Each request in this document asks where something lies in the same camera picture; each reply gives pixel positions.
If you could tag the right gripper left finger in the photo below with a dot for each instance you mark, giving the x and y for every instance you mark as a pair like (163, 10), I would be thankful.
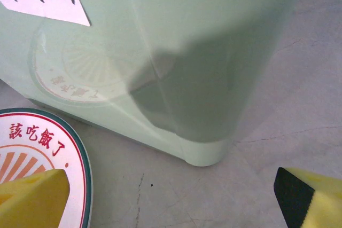
(32, 201)

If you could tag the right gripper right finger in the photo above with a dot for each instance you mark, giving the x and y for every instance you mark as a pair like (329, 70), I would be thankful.
(315, 201)

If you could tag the sunburst print plate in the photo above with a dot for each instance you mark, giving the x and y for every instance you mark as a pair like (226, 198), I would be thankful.
(53, 137)
(80, 78)

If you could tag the green plastic bin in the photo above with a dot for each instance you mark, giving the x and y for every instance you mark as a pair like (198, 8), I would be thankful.
(187, 11)

